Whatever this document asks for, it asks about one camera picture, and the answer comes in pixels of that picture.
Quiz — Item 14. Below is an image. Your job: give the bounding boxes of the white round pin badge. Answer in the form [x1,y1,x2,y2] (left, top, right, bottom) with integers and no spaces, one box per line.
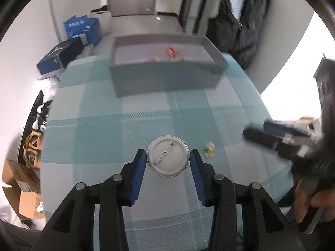
[147,135,190,176]

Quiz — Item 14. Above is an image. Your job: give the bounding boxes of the small brown cardboard box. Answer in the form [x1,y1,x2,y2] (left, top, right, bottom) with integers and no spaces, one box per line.
[19,190,46,219]

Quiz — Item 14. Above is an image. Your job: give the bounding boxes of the blue printed carton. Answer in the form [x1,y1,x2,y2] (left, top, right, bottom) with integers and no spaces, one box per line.
[64,16,101,46]

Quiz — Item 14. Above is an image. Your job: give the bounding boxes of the person's right hand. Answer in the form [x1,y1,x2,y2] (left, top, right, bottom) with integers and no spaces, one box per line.
[293,179,335,224]

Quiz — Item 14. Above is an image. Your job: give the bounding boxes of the blue and black shoe box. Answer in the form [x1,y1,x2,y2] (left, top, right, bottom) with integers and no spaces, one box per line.
[37,37,85,78]

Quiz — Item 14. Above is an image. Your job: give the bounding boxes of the large brown cardboard box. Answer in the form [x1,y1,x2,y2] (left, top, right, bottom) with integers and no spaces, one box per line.
[2,159,41,192]

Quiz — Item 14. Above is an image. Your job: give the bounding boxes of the striped shirt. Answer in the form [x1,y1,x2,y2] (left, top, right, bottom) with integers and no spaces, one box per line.
[227,0,243,19]

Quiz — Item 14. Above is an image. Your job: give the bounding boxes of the person's dark trouser leg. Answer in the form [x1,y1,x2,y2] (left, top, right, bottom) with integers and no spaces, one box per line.
[0,220,40,251]

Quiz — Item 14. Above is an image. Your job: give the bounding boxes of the dark door frame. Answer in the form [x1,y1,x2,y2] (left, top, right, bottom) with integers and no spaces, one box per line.
[179,0,210,35]

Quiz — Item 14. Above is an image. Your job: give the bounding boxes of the white shopping bag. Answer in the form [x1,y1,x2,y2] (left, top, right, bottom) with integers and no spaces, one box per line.
[90,5,112,35]

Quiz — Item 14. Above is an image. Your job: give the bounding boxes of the white plastic packages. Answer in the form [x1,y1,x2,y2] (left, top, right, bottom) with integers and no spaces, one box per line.
[39,76,61,103]

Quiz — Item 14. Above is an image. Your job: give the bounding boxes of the black and white sneaker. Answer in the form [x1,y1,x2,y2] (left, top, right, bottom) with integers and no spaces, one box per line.
[32,116,49,132]
[35,101,52,118]

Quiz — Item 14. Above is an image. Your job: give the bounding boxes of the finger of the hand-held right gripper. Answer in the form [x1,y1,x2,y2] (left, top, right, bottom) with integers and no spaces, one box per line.
[263,121,314,143]
[242,127,301,159]

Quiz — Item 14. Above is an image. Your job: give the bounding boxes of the black floor mat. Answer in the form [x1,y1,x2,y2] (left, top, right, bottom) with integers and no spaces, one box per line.
[17,90,44,160]

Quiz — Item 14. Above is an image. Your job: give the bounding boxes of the tan shoe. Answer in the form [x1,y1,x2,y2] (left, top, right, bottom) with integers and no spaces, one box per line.
[23,148,42,168]
[26,132,44,152]

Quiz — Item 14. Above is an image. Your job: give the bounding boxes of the small yellow flower clip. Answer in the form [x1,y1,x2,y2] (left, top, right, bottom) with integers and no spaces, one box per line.
[204,142,216,159]

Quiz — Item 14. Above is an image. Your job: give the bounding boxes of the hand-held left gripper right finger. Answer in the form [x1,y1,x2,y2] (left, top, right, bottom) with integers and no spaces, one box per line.
[190,149,305,251]

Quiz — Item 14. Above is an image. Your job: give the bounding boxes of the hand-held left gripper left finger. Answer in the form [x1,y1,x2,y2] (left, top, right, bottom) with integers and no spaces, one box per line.
[31,149,147,251]

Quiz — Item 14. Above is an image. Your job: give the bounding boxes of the teal checked tablecloth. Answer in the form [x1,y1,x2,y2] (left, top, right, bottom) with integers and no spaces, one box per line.
[40,52,295,251]

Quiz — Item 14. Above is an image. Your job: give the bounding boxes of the grey cardboard box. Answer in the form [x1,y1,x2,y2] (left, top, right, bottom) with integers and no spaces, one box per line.
[108,34,228,97]

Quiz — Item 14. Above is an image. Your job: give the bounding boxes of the black jacket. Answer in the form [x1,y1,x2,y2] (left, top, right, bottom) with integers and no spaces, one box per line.
[213,0,271,69]

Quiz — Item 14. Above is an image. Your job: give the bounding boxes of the red flower hair clip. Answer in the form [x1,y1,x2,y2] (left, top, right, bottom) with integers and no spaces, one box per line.
[167,47,184,59]

